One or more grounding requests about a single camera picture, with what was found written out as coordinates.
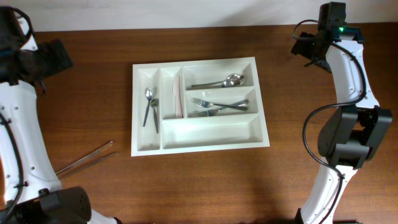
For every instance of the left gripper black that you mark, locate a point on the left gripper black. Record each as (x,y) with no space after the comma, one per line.
(56,65)

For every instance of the thin metal utensil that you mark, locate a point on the thin metal utensil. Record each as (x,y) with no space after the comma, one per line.
(89,160)

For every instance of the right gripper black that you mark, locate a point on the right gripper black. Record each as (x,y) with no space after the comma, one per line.
(302,48)

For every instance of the metal fork with blue sheen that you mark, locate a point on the metal fork with blue sheen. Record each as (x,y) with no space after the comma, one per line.
(213,112)

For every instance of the pale pink plastic knife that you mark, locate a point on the pale pink plastic knife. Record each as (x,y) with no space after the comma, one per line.
(178,102)

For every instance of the white plastic cutlery tray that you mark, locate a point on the white plastic cutlery tray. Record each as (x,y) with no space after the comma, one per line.
(228,129)

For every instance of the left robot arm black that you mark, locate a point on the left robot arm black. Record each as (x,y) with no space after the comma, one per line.
(33,193)

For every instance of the metal tablespoon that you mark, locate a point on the metal tablespoon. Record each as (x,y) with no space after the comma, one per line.
(236,76)

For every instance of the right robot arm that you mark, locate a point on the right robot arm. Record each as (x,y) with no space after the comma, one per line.
(358,125)

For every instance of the metal tablespoon crosswise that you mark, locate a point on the metal tablespoon crosswise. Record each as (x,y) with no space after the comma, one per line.
(224,84)

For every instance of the small metal teaspoon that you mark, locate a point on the small metal teaspoon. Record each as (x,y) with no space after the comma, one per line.
(154,105)
(149,96)

